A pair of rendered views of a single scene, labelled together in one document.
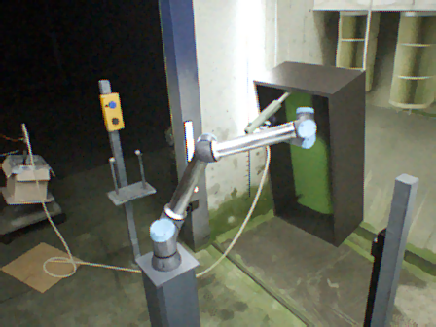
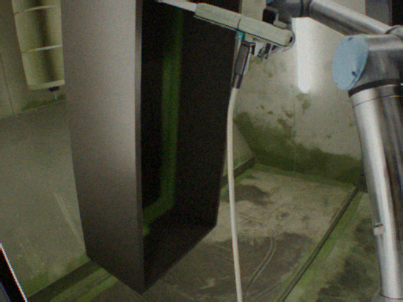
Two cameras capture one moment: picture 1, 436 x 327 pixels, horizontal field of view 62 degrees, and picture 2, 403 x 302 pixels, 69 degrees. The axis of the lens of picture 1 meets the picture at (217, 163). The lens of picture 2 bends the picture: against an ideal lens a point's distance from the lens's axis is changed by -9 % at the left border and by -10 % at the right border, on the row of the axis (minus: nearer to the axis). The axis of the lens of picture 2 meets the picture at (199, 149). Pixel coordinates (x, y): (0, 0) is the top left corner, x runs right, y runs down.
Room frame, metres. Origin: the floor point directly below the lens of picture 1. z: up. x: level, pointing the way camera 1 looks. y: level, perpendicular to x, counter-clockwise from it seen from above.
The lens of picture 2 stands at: (2.51, 0.61, 1.44)
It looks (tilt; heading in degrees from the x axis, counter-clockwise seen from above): 20 degrees down; 256
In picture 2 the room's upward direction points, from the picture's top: 6 degrees counter-clockwise
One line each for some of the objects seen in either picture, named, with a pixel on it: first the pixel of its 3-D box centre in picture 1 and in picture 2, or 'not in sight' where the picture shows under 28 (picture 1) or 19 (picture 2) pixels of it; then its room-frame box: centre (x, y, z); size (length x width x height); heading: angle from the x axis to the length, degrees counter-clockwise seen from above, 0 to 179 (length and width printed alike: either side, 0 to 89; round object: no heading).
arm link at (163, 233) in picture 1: (163, 236); not in sight; (1.86, 0.36, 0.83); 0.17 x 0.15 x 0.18; 171
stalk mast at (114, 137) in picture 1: (122, 182); not in sight; (2.63, 0.78, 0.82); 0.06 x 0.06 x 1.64; 34
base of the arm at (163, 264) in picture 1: (165, 255); not in sight; (1.85, 0.36, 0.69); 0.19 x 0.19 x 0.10
